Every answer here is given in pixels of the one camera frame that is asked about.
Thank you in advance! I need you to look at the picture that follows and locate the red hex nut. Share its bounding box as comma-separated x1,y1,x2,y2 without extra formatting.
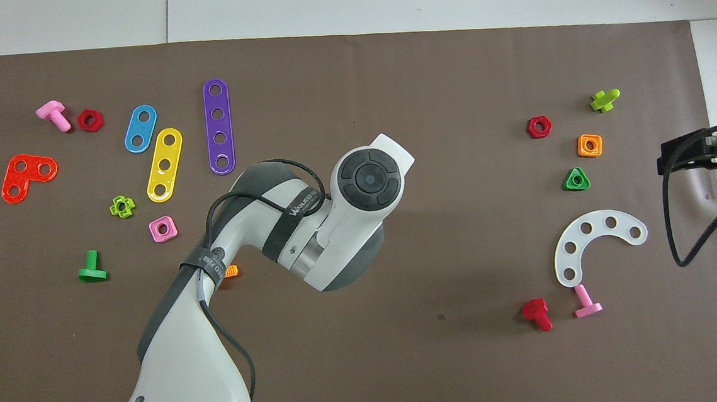
526,115,554,140
76,108,106,133

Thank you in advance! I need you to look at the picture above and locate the yellow three-hole strip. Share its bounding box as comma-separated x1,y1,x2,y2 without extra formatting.
142,126,188,204

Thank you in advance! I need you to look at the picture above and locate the brown table mat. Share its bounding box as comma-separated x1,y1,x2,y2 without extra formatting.
0,4,717,402

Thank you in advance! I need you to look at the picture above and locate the lime green cross-head screw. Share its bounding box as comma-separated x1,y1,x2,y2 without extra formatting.
589,87,623,114

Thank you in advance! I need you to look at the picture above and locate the orange square nut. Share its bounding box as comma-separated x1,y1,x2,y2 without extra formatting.
576,133,604,159

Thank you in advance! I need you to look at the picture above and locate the blue two-hole strip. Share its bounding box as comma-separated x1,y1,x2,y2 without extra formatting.
121,104,160,155

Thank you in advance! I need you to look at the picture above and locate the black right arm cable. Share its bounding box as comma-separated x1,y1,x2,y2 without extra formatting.
656,120,717,269

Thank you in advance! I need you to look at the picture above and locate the lime green flower nut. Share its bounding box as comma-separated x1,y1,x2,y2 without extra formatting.
108,194,137,220

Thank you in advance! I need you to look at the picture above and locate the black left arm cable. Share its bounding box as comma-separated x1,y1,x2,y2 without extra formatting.
187,155,342,402

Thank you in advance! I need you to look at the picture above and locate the purple four-hole strip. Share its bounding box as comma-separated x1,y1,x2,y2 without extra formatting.
202,77,237,176

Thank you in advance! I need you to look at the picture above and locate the pink square nut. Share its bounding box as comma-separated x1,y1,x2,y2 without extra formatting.
148,215,179,244

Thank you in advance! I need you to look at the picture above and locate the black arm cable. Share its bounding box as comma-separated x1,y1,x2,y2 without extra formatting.
187,155,342,402
656,120,717,269

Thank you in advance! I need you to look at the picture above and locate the green triangle nut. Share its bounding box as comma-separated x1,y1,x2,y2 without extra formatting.
562,166,592,193

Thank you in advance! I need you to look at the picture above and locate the pink plastic screw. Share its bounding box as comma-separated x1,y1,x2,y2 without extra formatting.
573,282,604,320
35,99,73,135

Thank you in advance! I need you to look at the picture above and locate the orange three-hole heart plate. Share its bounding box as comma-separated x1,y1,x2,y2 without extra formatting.
0,152,61,206

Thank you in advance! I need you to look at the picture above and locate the red plastic screw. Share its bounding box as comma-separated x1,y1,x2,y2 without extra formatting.
521,298,555,334

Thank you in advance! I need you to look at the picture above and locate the green plastic screw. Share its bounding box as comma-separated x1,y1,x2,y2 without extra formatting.
76,248,109,284

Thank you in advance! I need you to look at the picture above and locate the white curved five-hole plate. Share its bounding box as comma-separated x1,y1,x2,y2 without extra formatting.
551,208,652,289

